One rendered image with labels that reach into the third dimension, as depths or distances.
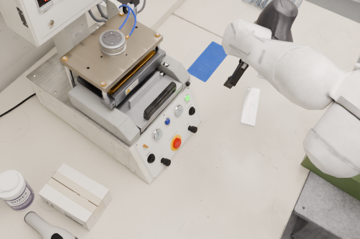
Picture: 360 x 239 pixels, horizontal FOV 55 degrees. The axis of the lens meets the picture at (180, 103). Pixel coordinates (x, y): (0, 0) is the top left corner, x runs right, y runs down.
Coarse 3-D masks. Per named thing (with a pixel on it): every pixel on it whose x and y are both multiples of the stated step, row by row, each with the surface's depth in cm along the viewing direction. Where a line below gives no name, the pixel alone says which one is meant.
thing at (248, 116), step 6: (246, 90) 144; (252, 90) 144; (258, 90) 144; (246, 96) 142; (252, 96) 142; (258, 96) 142; (246, 102) 140; (252, 102) 140; (246, 108) 138; (252, 108) 139; (246, 114) 137; (252, 114) 137; (246, 120) 135; (252, 120) 135
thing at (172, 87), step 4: (172, 84) 113; (168, 88) 112; (172, 88) 112; (164, 92) 111; (168, 92) 111; (160, 96) 110; (164, 96) 110; (156, 100) 109; (160, 100) 109; (152, 104) 108; (156, 104) 108; (148, 108) 107; (152, 108) 107; (144, 112) 107; (148, 112) 106; (152, 112) 108; (144, 116) 108; (148, 116) 107
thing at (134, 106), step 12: (156, 72) 115; (144, 84) 117; (156, 84) 117; (168, 84) 118; (180, 84) 118; (132, 96) 109; (144, 96) 114; (156, 96) 114; (168, 96) 115; (120, 108) 111; (132, 108) 111; (144, 108) 111; (156, 108) 112; (132, 120) 109; (144, 120) 109
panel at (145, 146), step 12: (180, 96) 121; (192, 96) 127; (168, 108) 118; (156, 120) 115; (180, 120) 124; (192, 120) 130; (168, 132) 121; (180, 132) 126; (144, 144) 112; (156, 144) 117; (168, 144) 122; (144, 156) 114; (156, 156) 119; (168, 156) 124; (156, 168) 120
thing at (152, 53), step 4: (152, 52) 113; (148, 56) 112; (152, 56) 113; (144, 60) 111; (148, 60) 112; (140, 64) 110; (132, 68) 109; (136, 68) 109; (128, 72) 108; (132, 72) 108; (124, 76) 107; (128, 76) 107; (120, 80) 106; (124, 80) 106; (92, 84) 109; (116, 84) 105; (120, 84) 105; (112, 88) 104; (116, 88) 104; (108, 92) 106; (112, 92) 104
